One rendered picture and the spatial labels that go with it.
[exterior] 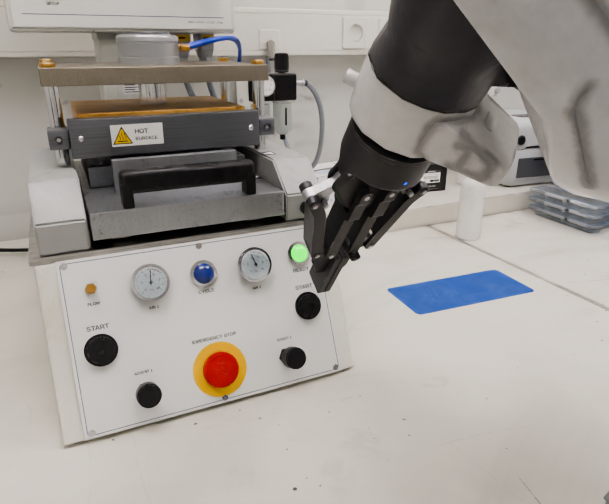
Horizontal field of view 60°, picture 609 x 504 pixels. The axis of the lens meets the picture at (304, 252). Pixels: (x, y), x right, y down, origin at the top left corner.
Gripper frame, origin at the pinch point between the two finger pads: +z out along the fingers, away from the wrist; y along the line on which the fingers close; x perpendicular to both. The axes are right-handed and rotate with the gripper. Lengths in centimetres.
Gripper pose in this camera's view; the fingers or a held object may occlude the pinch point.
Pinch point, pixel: (327, 265)
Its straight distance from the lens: 58.1
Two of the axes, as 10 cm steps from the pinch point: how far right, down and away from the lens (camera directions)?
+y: -9.1, 1.5, -3.9
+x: 3.4, 8.1, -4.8
